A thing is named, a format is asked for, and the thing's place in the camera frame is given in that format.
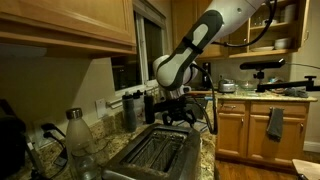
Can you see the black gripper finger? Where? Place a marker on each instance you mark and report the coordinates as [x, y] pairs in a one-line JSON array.
[[166, 118], [191, 118]]

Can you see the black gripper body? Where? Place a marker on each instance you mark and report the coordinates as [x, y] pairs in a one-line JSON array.
[[181, 106]]

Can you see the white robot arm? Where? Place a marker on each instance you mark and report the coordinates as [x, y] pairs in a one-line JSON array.
[[186, 53]]

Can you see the stainless steel two-slot toaster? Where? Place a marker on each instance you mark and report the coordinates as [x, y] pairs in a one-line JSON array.
[[191, 150]]

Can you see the blue sponge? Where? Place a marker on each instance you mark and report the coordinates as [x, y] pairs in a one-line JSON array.
[[210, 98]]

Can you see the translucent sports bottle black cap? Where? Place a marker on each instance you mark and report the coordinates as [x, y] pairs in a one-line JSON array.
[[138, 106]]

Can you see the dark grey sports bottle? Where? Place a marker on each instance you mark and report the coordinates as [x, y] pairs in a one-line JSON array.
[[129, 113]]

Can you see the tall black countertop appliance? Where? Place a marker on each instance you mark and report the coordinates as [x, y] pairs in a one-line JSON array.
[[206, 75]]

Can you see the wooden base cabinet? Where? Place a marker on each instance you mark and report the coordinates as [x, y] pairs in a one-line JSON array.
[[233, 133]]

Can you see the silver pot on stove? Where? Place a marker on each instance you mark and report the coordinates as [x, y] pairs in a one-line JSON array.
[[227, 86]]

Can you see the kitchen window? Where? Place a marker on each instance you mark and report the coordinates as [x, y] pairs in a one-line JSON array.
[[126, 71]]

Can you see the glass bowl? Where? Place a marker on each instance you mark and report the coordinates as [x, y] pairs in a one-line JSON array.
[[247, 85]]

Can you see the grey hanging towel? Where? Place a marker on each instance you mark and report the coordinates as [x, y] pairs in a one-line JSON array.
[[275, 123]]

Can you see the clear bottle with metal cap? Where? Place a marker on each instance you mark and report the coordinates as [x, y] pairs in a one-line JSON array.
[[78, 133]]

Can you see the clear drinking glass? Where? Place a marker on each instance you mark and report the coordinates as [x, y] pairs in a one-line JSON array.
[[87, 166]]

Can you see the white plate stack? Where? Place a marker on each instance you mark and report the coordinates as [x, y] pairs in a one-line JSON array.
[[262, 48]]

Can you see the grey crumpled cloth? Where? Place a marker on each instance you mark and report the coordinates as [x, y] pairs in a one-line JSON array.
[[296, 92]]

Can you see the black power plug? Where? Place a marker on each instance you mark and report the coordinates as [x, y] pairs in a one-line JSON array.
[[50, 126], [50, 135]]

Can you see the white bowl stack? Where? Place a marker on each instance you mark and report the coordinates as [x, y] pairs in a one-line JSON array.
[[282, 43]]

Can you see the white cup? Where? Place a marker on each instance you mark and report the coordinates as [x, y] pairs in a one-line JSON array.
[[269, 22]]

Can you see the light wooden table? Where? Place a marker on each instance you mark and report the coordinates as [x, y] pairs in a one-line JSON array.
[[308, 168]]

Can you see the tall white dish stack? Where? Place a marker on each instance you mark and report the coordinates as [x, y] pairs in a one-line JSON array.
[[290, 13]]

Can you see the black coffee maker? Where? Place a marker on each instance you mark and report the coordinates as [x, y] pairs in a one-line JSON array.
[[11, 143]]

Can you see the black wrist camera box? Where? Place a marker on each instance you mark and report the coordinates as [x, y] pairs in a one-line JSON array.
[[163, 107]]

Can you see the white wall switch plate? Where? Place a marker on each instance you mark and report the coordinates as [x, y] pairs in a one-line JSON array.
[[100, 108]]

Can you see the black stereo camera bar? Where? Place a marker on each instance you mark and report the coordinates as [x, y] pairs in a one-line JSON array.
[[261, 64]]

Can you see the open wooden wall cabinet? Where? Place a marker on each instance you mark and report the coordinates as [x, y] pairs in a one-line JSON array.
[[240, 40]]

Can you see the closed wooden wall cabinet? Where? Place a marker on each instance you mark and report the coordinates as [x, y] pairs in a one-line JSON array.
[[181, 16]]

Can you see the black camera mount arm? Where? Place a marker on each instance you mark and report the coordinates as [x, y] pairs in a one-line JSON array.
[[286, 86]]

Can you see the wall power outlet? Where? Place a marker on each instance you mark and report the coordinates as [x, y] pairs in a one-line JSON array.
[[37, 133]]

